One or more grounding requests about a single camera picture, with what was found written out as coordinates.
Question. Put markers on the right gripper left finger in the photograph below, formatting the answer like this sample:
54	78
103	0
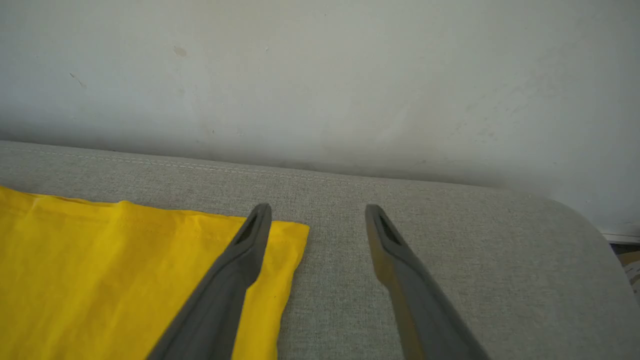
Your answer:
220	300

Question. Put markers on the yellow garment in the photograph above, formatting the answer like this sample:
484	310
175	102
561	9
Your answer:
100	275

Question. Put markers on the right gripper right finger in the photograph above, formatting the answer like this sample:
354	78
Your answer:
425	310

